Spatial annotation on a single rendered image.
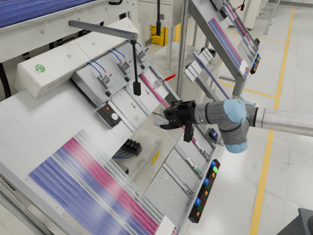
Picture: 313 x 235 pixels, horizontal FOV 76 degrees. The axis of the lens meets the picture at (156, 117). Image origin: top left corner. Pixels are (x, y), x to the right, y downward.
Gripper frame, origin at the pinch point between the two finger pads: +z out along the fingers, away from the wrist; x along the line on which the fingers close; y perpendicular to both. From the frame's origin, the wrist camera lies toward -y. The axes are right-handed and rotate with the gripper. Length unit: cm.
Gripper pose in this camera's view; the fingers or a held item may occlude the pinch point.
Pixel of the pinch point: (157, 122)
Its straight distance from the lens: 84.6
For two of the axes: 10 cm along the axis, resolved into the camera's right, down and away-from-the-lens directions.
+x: -4.9, 5.8, -6.5
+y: -4.3, -8.1, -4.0
